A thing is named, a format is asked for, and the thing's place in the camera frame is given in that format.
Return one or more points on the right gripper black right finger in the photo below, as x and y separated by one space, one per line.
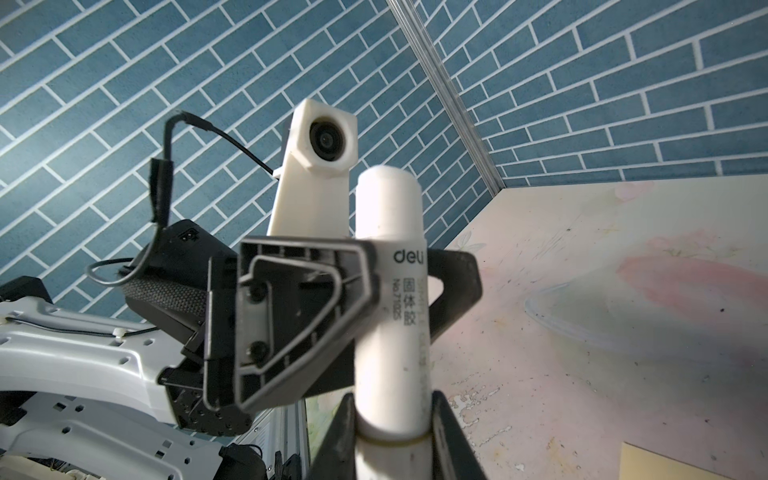
453 457

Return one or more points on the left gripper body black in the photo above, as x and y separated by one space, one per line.
200 390

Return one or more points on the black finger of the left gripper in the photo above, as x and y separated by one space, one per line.
462 288
300 302

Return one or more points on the white glue stick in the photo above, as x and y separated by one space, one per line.
393 318

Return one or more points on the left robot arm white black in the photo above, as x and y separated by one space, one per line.
84 390

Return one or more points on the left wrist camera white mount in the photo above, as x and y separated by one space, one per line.
312 198

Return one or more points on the left aluminium corner post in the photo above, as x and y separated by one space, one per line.
427 55

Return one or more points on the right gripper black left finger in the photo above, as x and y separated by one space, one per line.
335 458

